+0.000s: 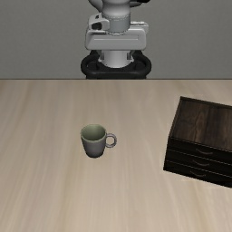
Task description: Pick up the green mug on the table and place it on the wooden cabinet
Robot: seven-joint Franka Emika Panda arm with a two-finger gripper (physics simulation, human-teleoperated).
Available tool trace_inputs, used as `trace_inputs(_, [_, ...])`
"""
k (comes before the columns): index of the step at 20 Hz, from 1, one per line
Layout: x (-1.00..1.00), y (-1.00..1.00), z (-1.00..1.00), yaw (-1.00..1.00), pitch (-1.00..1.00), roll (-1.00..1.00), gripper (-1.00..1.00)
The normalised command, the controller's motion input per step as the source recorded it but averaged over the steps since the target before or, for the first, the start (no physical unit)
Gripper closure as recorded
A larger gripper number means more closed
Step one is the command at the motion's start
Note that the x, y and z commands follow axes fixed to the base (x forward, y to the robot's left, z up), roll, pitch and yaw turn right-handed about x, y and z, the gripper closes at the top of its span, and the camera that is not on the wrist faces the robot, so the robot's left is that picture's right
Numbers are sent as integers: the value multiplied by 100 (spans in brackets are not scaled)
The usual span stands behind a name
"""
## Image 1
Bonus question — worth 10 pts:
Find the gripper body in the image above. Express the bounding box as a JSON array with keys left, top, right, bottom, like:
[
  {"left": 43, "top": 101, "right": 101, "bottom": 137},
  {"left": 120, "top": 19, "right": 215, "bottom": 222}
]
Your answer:
[{"left": 84, "top": 14, "right": 150, "bottom": 51}]

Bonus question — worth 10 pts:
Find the green mug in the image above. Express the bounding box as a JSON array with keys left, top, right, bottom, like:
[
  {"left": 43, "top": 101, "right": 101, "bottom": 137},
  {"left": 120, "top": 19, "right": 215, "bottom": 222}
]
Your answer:
[{"left": 80, "top": 123, "right": 118, "bottom": 159}]

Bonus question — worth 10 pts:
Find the dark wooden cabinet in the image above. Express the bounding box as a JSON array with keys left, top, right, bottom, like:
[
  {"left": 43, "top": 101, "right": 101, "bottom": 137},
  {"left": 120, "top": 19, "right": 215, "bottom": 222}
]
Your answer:
[{"left": 163, "top": 95, "right": 232, "bottom": 189}]

